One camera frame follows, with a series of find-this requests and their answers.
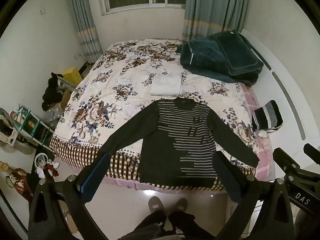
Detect clear plastic bag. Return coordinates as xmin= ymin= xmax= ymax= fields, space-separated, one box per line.
xmin=44 ymin=104 xmax=63 ymax=128

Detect teal plush blanket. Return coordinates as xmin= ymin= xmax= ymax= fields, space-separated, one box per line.
xmin=175 ymin=39 xmax=260 ymax=85

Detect blue-grey curtain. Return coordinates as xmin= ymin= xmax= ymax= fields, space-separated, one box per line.
xmin=64 ymin=0 xmax=103 ymax=64
xmin=182 ymin=0 xmax=250 ymax=42

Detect person's leg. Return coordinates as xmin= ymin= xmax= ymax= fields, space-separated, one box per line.
xmin=168 ymin=210 xmax=216 ymax=240
xmin=129 ymin=209 xmax=167 ymax=240

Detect white folded cloth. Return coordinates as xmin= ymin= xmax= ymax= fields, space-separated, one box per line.
xmin=150 ymin=73 xmax=182 ymax=97

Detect red printed cloth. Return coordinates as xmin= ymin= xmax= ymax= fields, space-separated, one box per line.
xmin=5 ymin=167 xmax=33 ymax=203

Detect yellow box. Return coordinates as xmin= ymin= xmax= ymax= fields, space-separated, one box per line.
xmin=62 ymin=67 xmax=83 ymax=87

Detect dark striped sweater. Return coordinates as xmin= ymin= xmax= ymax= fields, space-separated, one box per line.
xmin=101 ymin=97 xmax=260 ymax=187

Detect black hanging clothes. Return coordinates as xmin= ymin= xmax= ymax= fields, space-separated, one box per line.
xmin=41 ymin=72 xmax=66 ymax=111

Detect person's right leg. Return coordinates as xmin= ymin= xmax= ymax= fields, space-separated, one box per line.
xmin=168 ymin=210 xmax=216 ymax=240

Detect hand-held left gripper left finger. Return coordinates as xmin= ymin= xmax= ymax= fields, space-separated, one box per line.
xmin=28 ymin=151 xmax=110 ymax=240

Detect white round plastic object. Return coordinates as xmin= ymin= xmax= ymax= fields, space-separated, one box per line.
xmin=34 ymin=152 xmax=61 ymax=178

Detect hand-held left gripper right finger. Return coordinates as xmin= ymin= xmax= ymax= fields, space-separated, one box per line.
xmin=212 ymin=151 xmax=293 ymax=240

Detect person's left leg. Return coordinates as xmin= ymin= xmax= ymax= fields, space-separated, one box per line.
xmin=129 ymin=209 xmax=167 ymax=240

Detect teal pillow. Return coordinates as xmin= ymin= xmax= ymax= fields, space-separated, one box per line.
xmin=210 ymin=30 xmax=264 ymax=77

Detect cardboard box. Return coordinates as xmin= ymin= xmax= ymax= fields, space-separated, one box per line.
xmin=60 ymin=90 xmax=73 ymax=111

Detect teal storage rack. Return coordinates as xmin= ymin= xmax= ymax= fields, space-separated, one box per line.
xmin=10 ymin=104 xmax=54 ymax=151

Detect person's left slipper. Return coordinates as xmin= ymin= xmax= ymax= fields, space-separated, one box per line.
xmin=148 ymin=196 xmax=166 ymax=216

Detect folded black grey striped garment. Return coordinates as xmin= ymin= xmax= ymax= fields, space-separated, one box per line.
xmin=251 ymin=100 xmax=284 ymax=132

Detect floral quilt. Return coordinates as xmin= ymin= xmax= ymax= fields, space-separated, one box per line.
xmin=49 ymin=38 xmax=260 ymax=190

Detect white bed headboard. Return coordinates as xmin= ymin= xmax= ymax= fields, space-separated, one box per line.
xmin=240 ymin=29 xmax=320 ymax=173

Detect person's right slipper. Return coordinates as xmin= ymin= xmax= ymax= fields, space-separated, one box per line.
xmin=173 ymin=197 xmax=189 ymax=213

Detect person's slipper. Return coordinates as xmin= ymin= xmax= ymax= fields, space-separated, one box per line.
xmin=148 ymin=196 xmax=166 ymax=216
xmin=173 ymin=197 xmax=189 ymax=213

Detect standing fan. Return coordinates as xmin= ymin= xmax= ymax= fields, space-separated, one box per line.
xmin=0 ymin=107 xmax=33 ymax=154

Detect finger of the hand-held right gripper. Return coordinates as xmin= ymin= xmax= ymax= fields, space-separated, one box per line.
xmin=272 ymin=147 xmax=301 ymax=178
xmin=303 ymin=143 xmax=320 ymax=167

